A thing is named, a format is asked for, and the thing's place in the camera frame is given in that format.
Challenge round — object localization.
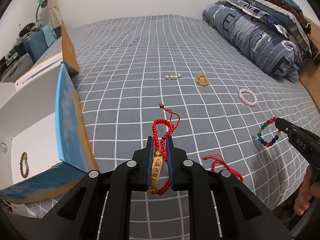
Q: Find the multicolour glass bead bracelet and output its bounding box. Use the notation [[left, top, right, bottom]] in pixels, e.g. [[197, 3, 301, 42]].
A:
[[257, 116, 282, 148]]

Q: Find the pink bead bracelet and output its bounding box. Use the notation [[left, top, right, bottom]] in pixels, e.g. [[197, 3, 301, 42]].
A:
[[238, 87, 258, 107]]

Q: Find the red braided cord bracelet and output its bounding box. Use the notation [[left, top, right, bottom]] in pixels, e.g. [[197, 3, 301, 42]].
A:
[[202, 153, 244, 183]]

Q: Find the red cord bracelet gold charm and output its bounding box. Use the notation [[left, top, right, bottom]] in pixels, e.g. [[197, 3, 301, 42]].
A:
[[149, 103, 180, 196]]

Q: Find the brown wooden bead bracelet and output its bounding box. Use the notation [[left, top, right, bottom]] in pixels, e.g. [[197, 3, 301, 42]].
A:
[[19, 152, 30, 179]]

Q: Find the yellow bead bracelet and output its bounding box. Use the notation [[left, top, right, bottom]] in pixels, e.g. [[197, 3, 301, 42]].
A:
[[196, 73, 209, 87]]

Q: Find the person right hand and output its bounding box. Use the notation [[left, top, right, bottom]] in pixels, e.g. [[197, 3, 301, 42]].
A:
[[294, 165, 320, 216]]

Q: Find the wooden bed headboard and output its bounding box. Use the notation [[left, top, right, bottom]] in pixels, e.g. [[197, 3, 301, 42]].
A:
[[299, 16, 320, 111]]

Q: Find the blue yellow cardboard box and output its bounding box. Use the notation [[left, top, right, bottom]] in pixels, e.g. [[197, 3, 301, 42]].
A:
[[1, 28, 98, 204]]

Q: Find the blue grey folded duvet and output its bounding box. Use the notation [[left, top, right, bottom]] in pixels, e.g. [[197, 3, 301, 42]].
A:
[[202, 1, 303, 83]]

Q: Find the grey patterned pillow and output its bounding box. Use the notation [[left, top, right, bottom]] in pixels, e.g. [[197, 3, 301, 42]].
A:
[[230, 0, 311, 55]]

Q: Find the brown fuzzy blanket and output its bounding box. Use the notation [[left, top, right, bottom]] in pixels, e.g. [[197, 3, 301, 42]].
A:
[[236, 0, 320, 65]]

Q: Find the grey checked bed sheet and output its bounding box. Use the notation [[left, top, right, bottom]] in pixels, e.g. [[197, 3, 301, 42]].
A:
[[22, 14, 320, 240]]

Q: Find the grey suitcase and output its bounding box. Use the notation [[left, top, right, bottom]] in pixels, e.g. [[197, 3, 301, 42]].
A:
[[1, 53, 34, 82]]

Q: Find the teal suitcase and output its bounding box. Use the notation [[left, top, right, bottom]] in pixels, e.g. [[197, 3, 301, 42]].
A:
[[23, 23, 57, 63]]

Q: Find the teal desk lamp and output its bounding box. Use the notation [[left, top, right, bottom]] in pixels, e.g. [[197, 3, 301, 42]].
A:
[[35, 0, 48, 22]]

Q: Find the beige left curtain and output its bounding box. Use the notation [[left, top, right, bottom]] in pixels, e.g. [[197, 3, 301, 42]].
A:
[[47, 0, 63, 29]]

